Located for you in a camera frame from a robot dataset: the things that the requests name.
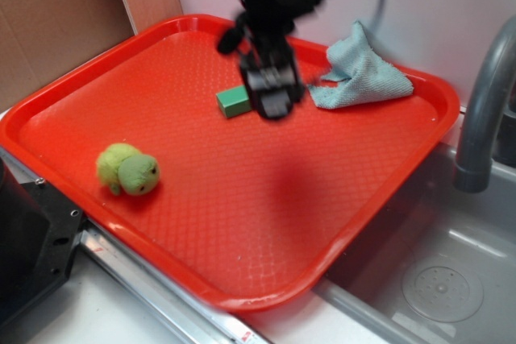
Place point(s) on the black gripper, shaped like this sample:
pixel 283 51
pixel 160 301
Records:
pixel 268 62

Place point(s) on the black box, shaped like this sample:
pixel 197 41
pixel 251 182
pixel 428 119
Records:
pixel 275 106

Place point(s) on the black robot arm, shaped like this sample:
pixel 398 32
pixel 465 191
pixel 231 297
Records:
pixel 280 10

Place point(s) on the green rectangular block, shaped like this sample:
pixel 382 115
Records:
pixel 234 101

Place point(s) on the light blue cloth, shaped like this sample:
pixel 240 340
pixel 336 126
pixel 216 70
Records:
pixel 359 74

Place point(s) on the red plastic tray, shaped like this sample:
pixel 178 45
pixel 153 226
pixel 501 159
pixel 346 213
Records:
pixel 248 213

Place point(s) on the green plush turtle toy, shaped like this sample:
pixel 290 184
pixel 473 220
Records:
pixel 123 168

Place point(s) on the grey faucet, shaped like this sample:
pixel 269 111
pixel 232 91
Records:
pixel 488 130

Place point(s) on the brown cardboard panel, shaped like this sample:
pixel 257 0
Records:
pixel 42 40

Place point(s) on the grey plastic sink basin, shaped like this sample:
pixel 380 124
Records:
pixel 435 265

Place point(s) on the silver metal rail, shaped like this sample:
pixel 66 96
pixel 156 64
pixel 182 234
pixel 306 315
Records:
pixel 112 296

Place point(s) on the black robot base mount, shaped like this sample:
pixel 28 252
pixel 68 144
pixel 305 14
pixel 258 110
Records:
pixel 40 230

